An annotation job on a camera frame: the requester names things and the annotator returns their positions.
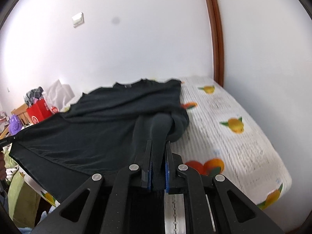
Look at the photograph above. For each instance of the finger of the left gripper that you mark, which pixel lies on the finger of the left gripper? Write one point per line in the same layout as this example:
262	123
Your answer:
7	141

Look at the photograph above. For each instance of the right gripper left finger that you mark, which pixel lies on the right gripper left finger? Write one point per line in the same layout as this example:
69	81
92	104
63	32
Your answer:
102	205

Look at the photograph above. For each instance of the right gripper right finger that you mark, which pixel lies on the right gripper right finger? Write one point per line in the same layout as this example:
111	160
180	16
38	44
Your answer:
195	203

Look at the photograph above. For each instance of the black sweatshirt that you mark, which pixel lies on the black sweatshirt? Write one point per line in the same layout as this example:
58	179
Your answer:
102	133

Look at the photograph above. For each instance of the purple plush toy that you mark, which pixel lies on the purple plush toy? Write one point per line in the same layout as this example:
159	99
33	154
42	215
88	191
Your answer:
15	125

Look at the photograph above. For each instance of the green blanket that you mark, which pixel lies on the green blanket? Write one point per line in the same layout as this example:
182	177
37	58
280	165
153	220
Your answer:
23	201

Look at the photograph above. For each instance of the fruit print white bedsheet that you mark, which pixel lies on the fruit print white bedsheet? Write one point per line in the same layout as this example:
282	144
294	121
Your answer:
221	138

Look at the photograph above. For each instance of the white plastic bag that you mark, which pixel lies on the white plastic bag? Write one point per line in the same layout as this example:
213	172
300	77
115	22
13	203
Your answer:
58	95

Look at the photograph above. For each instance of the white wall switch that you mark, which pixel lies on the white wall switch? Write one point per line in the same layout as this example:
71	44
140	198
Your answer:
78	19

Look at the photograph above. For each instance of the brown wooden door frame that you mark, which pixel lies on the brown wooden door frame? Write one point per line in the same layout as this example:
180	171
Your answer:
217	41

